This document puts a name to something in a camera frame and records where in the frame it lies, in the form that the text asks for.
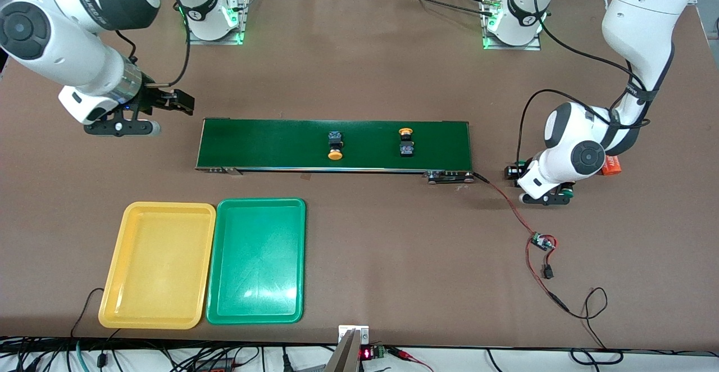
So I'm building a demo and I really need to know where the yellow mushroom pushbutton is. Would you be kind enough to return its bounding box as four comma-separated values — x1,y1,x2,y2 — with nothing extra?
327,130,345,161
398,127,416,157

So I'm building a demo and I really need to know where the small black circuit board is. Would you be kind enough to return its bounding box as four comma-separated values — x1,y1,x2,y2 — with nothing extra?
530,232,557,252

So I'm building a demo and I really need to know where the green conveyor belt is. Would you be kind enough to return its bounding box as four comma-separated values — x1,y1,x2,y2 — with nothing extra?
195,118,476,185

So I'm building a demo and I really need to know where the yellow plastic tray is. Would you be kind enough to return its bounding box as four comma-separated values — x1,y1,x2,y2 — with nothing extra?
98,202,217,330

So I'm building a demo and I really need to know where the green plastic tray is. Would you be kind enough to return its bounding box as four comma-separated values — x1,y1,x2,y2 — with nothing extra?
206,198,307,325

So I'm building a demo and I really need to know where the red clip lead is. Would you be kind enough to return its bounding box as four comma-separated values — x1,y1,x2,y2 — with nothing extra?
386,346,434,372

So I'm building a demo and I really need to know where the grey metal bar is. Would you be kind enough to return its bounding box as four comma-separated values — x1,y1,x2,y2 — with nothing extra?
325,329,361,372

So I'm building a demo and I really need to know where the red black conveyor wire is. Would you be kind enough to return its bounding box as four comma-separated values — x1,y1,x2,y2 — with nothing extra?
472,172,538,238

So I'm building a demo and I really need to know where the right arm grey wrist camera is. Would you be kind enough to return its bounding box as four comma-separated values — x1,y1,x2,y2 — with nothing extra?
84,118,162,137

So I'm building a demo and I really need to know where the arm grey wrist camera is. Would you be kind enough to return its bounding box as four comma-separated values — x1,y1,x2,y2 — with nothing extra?
520,188,575,207
84,118,162,137

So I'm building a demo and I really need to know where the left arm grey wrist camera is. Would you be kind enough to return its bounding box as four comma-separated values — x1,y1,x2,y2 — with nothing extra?
520,188,575,207

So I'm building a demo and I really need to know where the black inline switch red lead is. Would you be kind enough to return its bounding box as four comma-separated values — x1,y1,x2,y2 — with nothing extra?
540,244,558,280

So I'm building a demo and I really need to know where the red black power wire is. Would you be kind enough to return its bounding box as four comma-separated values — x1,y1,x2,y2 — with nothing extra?
526,242,571,313

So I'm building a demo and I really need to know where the thin black looped cable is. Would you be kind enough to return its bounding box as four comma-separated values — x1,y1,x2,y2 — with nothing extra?
567,287,624,366

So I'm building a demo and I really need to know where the silver bracket plate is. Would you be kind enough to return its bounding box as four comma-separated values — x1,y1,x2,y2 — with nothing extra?
339,325,370,344

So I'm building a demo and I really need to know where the thin black table cable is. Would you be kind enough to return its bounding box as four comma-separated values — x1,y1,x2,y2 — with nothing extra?
70,288,121,342

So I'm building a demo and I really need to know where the tangled black cable bundle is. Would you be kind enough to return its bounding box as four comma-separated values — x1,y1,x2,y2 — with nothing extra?
0,335,338,372

